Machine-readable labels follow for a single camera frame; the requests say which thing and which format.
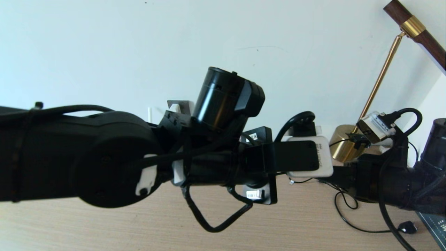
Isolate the brass desk lamp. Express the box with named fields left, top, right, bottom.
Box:
left=329, top=0, right=446, bottom=163

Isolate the grey wall power socket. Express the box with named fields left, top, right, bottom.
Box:
left=167, top=100, right=194, bottom=114

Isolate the black right camera cable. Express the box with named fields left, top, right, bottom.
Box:
left=378, top=108, right=423, bottom=251

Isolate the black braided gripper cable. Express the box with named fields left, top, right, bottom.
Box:
left=181, top=185, right=254, bottom=233

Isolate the black lamp power cable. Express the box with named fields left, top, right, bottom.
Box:
left=329, top=138, right=418, bottom=234

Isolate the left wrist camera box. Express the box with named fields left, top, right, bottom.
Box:
left=286, top=135, right=334, bottom=178

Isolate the black inline cord switch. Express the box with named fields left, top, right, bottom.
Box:
left=348, top=134, right=370, bottom=149

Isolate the dark monitor screen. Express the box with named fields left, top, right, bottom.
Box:
left=416, top=212, right=446, bottom=250

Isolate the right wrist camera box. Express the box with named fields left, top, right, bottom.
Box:
left=356, top=111, right=398, bottom=144

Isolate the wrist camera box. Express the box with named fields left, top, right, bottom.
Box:
left=286, top=135, right=334, bottom=178
left=356, top=111, right=398, bottom=144

